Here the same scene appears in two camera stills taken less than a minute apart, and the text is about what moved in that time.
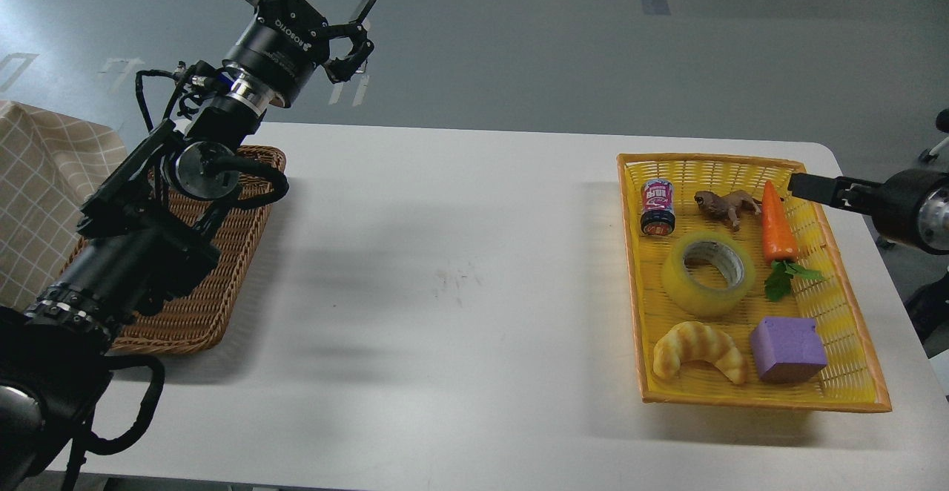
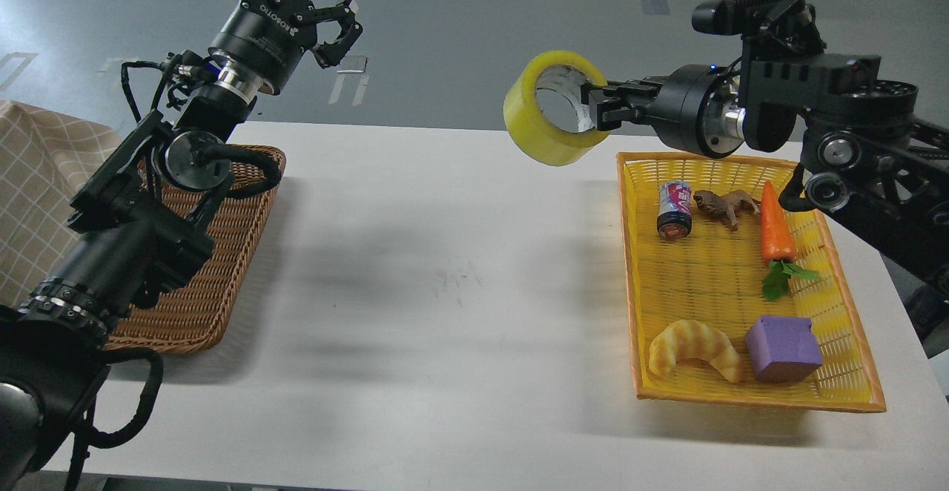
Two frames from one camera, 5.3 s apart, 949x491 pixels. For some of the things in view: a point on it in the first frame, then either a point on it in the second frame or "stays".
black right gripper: [895, 205] → [700, 109]
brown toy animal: [730, 205] stays
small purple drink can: [657, 208] → [675, 210]
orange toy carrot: [780, 248] stays
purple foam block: [789, 349] stays
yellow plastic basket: [739, 294] stays
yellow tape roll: [726, 254] → [527, 129]
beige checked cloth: [50, 165] stays
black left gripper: [281, 47] → [265, 35]
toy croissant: [695, 341] stays
